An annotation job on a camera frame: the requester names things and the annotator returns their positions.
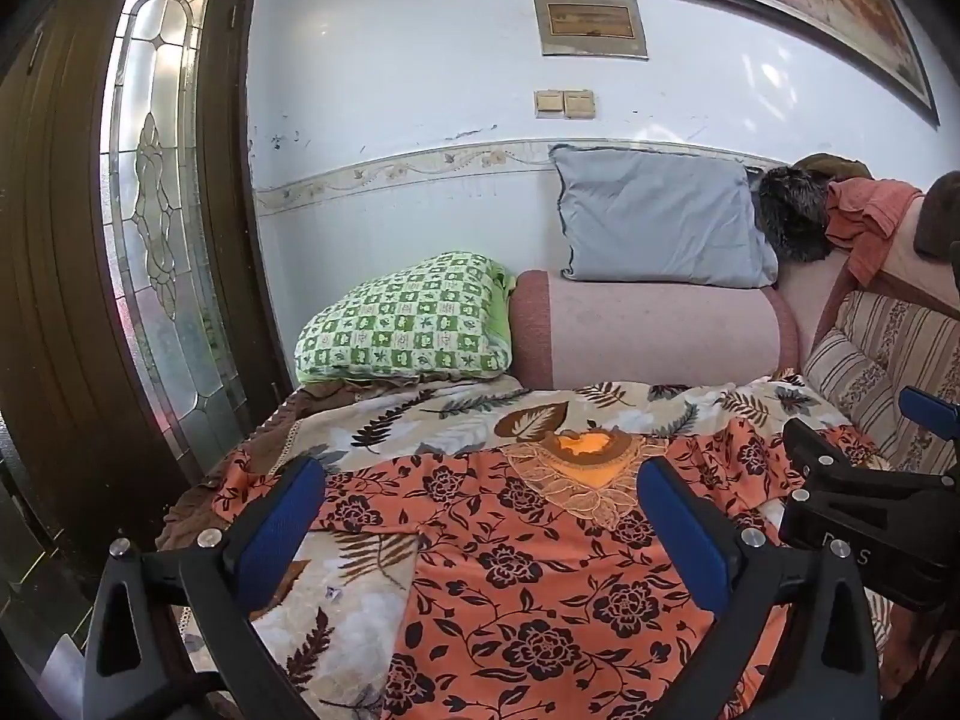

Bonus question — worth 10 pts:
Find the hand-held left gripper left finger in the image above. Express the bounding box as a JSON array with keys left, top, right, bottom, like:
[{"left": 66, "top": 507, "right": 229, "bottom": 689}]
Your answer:
[{"left": 82, "top": 456, "right": 327, "bottom": 720}]

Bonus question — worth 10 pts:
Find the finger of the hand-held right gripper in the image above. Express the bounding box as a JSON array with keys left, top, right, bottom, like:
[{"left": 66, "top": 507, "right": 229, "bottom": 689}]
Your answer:
[
  {"left": 898, "top": 386, "right": 960, "bottom": 440},
  {"left": 781, "top": 416, "right": 953, "bottom": 502}
]

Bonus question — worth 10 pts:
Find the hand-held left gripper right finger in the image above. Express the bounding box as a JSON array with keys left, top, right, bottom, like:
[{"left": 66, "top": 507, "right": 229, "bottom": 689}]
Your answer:
[{"left": 636, "top": 456, "right": 882, "bottom": 720}]

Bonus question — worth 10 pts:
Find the orange floral garment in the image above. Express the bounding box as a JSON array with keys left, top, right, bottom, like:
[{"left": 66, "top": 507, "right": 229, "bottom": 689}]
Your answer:
[{"left": 214, "top": 431, "right": 893, "bottom": 720}]

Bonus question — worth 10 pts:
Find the large striped cushion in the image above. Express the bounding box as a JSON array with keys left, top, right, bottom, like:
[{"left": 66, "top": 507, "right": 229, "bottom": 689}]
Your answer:
[{"left": 836, "top": 291, "right": 960, "bottom": 475}]

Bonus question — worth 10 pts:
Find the small striped cushion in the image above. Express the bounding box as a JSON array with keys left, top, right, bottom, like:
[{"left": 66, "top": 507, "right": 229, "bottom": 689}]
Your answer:
[{"left": 801, "top": 328, "right": 897, "bottom": 458}]

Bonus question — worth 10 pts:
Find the grey-brown cloth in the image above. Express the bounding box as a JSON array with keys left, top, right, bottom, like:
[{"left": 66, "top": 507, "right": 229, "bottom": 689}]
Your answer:
[{"left": 916, "top": 171, "right": 960, "bottom": 260}]

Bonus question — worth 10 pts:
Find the orange cloth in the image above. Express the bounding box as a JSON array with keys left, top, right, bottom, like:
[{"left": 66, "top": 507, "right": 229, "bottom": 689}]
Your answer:
[{"left": 825, "top": 178, "right": 925, "bottom": 287}]

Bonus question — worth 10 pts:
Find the leaf-patterned fleece blanket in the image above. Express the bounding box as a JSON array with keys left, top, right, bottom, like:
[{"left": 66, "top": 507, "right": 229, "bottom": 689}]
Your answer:
[{"left": 157, "top": 371, "right": 901, "bottom": 720}]

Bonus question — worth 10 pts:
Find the dark furry cloth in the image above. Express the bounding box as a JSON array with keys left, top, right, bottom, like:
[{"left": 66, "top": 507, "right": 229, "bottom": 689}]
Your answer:
[{"left": 754, "top": 165, "right": 837, "bottom": 265}]

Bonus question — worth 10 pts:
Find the green checkered pillow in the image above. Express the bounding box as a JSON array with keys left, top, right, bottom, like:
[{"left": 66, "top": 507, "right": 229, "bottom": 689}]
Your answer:
[{"left": 294, "top": 251, "right": 518, "bottom": 385}]

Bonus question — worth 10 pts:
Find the brown cloth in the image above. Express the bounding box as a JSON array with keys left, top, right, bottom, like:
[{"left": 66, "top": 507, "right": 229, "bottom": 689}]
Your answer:
[{"left": 793, "top": 154, "right": 875, "bottom": 182}]

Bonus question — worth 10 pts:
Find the light blue pillow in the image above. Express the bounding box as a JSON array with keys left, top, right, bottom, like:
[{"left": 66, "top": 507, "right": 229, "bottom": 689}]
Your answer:
[{"left": 549, "top": 144, "right": 781, "bottom": 290}]

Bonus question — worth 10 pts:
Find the stained glass door panel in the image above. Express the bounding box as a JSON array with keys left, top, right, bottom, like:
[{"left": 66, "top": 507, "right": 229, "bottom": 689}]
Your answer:
[{"left": 100, "top": 0, "right": 248, "bottom": 460}]

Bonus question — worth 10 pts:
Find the brown wooden door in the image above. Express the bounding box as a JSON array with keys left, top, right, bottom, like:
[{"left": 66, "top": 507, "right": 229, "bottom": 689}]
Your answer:
[{"left": 0, "top": 0, "right": 295, "bottom": 616}]

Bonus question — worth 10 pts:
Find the framed wall plaque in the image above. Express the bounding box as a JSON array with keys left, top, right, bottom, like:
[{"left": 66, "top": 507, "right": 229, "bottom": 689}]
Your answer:
[{"left": 532, "top": 0, "right": 648, "bottom": 59}]

